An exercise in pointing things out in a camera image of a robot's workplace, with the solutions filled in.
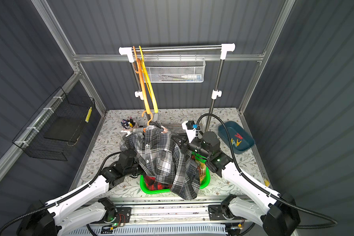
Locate white mesh wire basket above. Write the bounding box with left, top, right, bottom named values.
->
left=145, top=59, right=206, bottom=83

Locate orange plastic hanger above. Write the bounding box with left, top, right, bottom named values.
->
left=133, top=46, right=151, bottom=115

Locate green perforated plastic tray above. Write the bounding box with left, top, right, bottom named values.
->
left=140, top=152, right=210, bottom=195

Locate dark teal plastic bin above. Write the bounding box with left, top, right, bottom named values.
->
left=218, top=121, right=255, bottom=154

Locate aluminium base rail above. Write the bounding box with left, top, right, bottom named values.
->
left=49, top=195, right=284, bottom=236

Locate red clothespin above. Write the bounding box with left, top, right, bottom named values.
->
left=235, top=133, right=243, bottom=140

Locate red black plaid shirt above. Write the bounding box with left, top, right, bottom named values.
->
left=144, top=176, right=172, bottom=191

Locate black wire wall basket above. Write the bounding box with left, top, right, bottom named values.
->
left=13, top=89, right=95, bottom=161

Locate steel clothes rack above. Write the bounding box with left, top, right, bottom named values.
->
left=118, top=43, right=236, bottom=130

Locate floral table mat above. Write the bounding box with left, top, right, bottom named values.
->
left=72, top=108, right=265, bottom=201

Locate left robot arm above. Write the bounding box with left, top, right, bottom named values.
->
left=0, top=149, right=144, bottom=236

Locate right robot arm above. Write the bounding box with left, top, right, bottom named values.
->
left=173, top=121, right=338, bottom=236

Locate yellow plastic hanger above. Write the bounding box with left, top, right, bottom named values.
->
left=139, top=46, right=158, bottom=113

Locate pink pen cup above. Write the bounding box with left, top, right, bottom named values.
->
left=120, top=117, right=138, bottom=131

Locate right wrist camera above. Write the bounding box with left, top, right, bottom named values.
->
left=182, top=121, right=200, bottom=143

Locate brown orange hanger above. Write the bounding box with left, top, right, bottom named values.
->
left=141, top=111, right=153, bottom=128

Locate yellow plaid long-sleeve shirt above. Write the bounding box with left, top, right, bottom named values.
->
left=198, top=163, right=207, bottom=182

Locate grey plaid long-sleeve shirt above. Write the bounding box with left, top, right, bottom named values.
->
left=120, top=121, right=200, bottom=200

